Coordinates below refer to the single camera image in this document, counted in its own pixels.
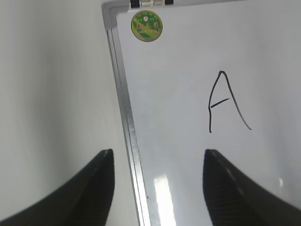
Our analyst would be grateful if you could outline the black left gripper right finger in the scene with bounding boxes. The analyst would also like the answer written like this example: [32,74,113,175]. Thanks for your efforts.
[203,149,301,226]

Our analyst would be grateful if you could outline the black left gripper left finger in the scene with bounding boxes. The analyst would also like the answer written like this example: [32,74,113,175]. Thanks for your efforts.
[0,149,115,226]

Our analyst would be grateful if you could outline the aluminium framed whiteboard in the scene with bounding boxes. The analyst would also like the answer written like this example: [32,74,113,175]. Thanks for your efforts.
[102,0,301,226]

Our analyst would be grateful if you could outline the round green sticker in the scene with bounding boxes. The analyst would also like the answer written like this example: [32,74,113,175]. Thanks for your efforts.
[131,10,163,42]

